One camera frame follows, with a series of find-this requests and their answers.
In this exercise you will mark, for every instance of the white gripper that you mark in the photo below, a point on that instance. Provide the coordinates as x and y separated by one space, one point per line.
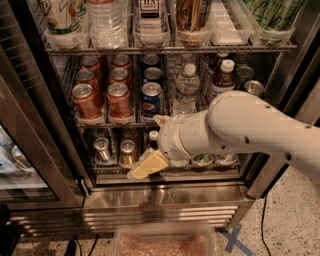
170 138

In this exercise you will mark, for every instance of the red coke can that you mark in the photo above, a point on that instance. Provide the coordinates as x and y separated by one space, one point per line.
121 75
118 96
86 101
87 76

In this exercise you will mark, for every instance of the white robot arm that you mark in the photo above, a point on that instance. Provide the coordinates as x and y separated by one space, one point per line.
234 122

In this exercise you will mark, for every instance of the brown tea bottle bottom shelf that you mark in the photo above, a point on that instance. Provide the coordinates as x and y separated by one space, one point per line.
151 141

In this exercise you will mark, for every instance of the gold can bottom shelf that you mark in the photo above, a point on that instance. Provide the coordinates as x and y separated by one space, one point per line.
127 153

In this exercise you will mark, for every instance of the blue pepsi can front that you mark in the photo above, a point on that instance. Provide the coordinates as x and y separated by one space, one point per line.
151 99

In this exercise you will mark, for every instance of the blue pepsi can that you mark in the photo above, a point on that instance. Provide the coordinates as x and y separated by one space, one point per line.
151 99
153 74

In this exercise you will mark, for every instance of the green can bottom shelf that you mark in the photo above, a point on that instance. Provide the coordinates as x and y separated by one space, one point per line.
203 159

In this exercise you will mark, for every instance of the silver can bottom left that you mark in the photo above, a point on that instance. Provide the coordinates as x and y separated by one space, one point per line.
101 145

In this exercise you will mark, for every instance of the clear water bottle middle shelf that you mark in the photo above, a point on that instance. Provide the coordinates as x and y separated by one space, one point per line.
187 87

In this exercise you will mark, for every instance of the blue pepsi can middle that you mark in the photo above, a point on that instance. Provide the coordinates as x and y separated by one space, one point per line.
153 74

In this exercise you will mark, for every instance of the green can bottom right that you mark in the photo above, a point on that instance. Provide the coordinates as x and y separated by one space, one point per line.
225 159

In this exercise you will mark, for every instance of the red coke can left front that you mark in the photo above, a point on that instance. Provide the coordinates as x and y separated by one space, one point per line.
86 101

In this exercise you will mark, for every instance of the stainless steel fridge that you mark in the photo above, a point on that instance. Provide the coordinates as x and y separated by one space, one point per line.
286 63

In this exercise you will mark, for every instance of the red coke can left middle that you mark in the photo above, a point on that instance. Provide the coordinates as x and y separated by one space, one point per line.
87 76

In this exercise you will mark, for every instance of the green can right middle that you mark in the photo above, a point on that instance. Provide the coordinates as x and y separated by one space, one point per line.
243 74

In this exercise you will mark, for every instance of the green can right front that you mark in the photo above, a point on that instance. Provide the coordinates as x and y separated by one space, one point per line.
254 87

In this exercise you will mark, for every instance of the glass fridge door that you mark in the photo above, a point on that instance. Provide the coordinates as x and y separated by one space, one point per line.
20 118

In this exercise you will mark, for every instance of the white label bottle top shelf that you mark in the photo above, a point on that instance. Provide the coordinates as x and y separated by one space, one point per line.
150 16

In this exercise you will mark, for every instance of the brown tall can top shelf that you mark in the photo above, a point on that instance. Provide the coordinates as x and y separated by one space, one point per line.
192 15

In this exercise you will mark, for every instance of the large water bottle top shelf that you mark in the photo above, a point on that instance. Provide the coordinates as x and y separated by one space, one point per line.
108 29

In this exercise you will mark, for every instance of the green tall can top right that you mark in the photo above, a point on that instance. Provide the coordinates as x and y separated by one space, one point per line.
274 15

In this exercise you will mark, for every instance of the brown tea bottle white cap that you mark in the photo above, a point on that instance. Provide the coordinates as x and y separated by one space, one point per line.
222 80

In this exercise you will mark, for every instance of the clear plastic bin on floor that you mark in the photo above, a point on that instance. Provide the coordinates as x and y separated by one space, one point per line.
165 239

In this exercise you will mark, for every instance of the blue tape cross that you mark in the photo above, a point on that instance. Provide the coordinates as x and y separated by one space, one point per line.
233 241

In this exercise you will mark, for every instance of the empty white plastic tray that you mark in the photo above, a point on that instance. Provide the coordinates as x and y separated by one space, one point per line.
229 23

